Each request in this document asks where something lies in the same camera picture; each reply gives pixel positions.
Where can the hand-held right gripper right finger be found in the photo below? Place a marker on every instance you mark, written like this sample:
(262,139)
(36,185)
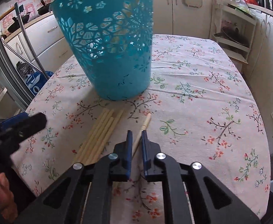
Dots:
(144,154)

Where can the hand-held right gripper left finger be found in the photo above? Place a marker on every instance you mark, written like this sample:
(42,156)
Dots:
(129,154)

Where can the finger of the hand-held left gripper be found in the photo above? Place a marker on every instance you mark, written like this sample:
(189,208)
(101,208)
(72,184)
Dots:
(13,121)
(31,124)

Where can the single wooden chopstick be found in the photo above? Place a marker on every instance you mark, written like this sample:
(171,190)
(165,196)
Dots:
(145,122)

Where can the pile of wooden chopsticks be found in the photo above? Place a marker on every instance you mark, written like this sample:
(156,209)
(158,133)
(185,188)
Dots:
(99,135)

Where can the teal perforated plastic basket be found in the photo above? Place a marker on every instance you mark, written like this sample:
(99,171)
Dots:
(108,74)

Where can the person's left hand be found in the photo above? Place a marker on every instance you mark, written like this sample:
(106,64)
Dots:
(6,198)

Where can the blue patterned bag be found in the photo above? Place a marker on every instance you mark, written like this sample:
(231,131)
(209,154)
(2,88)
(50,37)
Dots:
(38,84)

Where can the floral tablecloth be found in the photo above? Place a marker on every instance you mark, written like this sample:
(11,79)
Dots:
(197,86)

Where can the black wok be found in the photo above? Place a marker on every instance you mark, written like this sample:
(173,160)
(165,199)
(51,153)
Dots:
(44,8)
(18,23)

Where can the white step shelf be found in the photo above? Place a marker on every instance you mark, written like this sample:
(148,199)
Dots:
(232,44)

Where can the dark pan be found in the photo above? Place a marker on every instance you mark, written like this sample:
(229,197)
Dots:
(232,36)

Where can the bag of green vegetables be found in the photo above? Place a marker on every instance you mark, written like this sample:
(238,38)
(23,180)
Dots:
(241,7)

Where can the pink wall stickers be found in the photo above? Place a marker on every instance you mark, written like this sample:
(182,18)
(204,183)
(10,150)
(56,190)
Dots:
(27,1)

